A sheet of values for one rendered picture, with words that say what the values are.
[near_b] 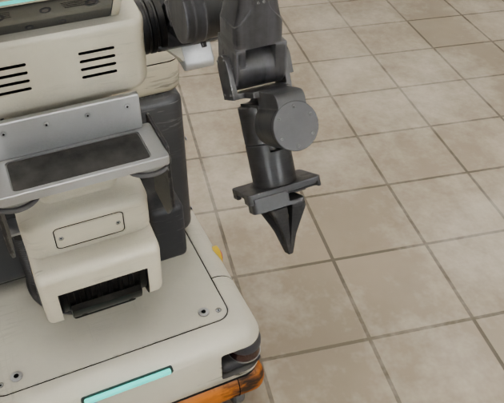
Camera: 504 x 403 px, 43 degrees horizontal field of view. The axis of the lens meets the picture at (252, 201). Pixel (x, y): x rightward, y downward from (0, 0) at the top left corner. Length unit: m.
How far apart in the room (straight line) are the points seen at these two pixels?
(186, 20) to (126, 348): 0.76
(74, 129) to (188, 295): 0.60
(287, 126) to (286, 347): 1.06
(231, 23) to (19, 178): 0.39
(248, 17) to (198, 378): 0.89
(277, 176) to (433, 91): 2.04
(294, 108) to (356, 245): 1.30
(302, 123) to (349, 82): 2.07
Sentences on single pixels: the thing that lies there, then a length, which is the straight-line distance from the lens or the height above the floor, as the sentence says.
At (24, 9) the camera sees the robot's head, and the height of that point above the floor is 1.04.
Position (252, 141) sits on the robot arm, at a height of 0.91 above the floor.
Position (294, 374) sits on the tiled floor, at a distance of 1.67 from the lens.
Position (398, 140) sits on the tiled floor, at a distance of 2.46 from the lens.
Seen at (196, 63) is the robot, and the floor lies 0.89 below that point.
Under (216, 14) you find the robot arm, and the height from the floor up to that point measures 1.02.
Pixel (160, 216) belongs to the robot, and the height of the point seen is 0.51.
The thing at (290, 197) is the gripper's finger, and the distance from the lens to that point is 0.82.
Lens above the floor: 1.37
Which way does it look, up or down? 40 degrees down
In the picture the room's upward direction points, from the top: straight up
